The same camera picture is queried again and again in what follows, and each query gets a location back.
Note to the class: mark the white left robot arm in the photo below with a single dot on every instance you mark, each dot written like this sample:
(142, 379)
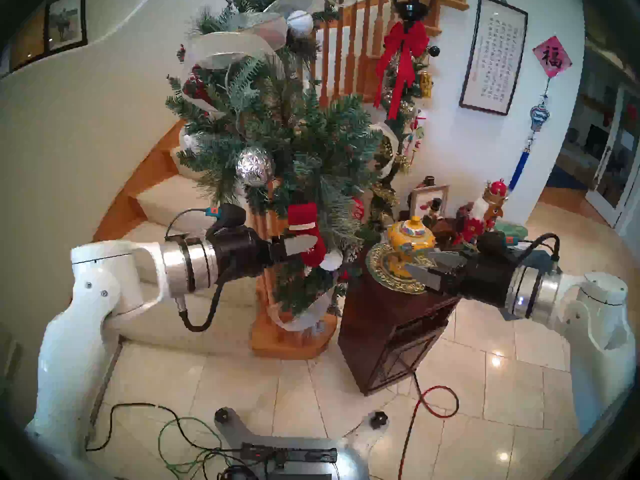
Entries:
(90, 324)

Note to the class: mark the decorated green pine garland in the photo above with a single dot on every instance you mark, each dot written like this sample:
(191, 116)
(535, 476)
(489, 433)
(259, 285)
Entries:
(230, 44)

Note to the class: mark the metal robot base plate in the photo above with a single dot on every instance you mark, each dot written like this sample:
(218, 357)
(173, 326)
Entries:
(355, 454)

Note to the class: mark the wooden balustrade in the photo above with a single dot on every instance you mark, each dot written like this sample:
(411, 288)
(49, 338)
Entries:
(365, 74)

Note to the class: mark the framed horse photo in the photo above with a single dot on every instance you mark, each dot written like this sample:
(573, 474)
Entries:
(64, 24)

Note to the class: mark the shiny silver ball ornament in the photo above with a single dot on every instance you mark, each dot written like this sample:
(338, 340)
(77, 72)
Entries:
(189, 140)

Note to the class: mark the carpeted wooden staircase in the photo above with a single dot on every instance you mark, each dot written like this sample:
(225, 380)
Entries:
(170, 194)

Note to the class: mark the white glass door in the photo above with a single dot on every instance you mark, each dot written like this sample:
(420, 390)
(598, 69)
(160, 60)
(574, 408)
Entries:
(600, 204)

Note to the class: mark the small white picture frame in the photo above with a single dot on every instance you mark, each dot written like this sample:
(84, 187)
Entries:
(424, 202)

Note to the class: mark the small snowman ornament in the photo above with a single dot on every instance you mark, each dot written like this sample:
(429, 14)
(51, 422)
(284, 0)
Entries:
(419, 119)

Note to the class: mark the red berry sprig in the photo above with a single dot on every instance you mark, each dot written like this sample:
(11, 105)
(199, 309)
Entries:
(197, 91)

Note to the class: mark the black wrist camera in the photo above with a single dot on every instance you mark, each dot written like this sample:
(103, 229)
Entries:
(230, 216)
(492, 246)

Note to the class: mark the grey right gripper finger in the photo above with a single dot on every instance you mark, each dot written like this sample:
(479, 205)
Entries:
(425, 278)
(445, 259)

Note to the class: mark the red ribbed ball ornament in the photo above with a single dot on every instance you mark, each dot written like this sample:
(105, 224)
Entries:
(357, 210)

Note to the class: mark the gold bell ornament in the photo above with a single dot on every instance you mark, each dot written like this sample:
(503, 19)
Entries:
(425, 84)

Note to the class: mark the frosted pinecone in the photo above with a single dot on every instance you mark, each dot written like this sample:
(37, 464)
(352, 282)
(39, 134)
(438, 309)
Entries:
(352, 253)

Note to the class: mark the small black-hat nutcracker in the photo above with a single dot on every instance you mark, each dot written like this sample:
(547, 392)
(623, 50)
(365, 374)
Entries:
(434, 209)

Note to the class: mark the dark wood cabinet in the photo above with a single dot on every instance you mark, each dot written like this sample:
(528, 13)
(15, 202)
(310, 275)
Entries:
(380, 344)

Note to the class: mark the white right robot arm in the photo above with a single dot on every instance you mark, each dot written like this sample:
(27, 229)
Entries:
(595, 324)

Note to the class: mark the green gold round plate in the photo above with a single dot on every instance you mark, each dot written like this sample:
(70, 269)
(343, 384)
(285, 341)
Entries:
(380, 269)

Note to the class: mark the blue tassel knot charm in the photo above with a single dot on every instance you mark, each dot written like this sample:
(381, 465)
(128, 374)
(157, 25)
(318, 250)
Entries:
(539, 116)

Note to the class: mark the black knob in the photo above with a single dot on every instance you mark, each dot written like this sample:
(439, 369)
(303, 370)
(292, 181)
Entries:
(379, 418)
(222, 415)

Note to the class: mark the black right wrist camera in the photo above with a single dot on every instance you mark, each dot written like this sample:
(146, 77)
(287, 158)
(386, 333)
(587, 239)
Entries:
(492, 246)

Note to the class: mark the framed calligraphy scroll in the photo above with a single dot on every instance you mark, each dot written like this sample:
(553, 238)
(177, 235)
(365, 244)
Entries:
(492, 54)

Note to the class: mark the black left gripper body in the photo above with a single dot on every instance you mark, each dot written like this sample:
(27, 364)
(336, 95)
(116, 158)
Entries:
(245, 254)

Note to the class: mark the dark red cloisonne jar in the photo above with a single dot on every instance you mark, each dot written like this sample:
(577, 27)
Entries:
(464, 214)

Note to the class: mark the green stone carving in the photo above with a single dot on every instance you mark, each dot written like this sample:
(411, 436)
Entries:
(515, 229)

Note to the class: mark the black power strip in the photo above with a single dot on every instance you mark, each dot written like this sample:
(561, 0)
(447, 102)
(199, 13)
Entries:
(295, 454)

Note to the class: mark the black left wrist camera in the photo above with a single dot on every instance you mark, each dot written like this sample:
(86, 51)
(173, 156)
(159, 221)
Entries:
(230, 216)

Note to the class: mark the large red nutcracker figure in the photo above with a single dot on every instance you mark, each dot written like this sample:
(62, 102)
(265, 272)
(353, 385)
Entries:
(480, 219)

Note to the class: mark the white ball ornament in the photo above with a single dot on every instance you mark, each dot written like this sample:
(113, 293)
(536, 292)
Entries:
(332, 260)
(300, 24)

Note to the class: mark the brown framed picture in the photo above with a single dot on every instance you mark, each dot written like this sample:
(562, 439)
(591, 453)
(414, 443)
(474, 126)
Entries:
(27, 41)

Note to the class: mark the red diamond fu hanging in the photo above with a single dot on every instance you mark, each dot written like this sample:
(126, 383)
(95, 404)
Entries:
(552, 57)

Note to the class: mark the silver faceted ball ornament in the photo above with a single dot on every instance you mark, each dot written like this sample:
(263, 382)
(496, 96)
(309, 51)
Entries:
(254, 166)

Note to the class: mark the yellow lidded ceramic jar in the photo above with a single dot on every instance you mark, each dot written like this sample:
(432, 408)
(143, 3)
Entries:
(410, 240)

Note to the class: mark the dark brown vase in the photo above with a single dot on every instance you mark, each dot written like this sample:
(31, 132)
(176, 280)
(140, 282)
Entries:
(428, 181)

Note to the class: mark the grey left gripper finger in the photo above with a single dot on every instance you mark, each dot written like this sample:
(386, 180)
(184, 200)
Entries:
(286, 245)
(300, 244)

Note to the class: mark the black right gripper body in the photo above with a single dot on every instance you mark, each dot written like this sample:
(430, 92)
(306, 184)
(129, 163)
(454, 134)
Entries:
(482, 281)

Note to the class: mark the red bow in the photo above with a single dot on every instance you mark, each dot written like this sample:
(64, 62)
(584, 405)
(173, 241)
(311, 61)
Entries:
(402, 39)

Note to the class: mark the black lantern lamp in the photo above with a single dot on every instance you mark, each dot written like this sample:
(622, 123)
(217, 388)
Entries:
(412, 1)

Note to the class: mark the black ball ornament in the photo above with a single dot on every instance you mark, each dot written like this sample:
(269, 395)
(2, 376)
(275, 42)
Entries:
(434, 51)

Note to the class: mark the red mitten ornament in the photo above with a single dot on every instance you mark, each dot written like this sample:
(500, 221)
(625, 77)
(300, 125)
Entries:
(305, 219)

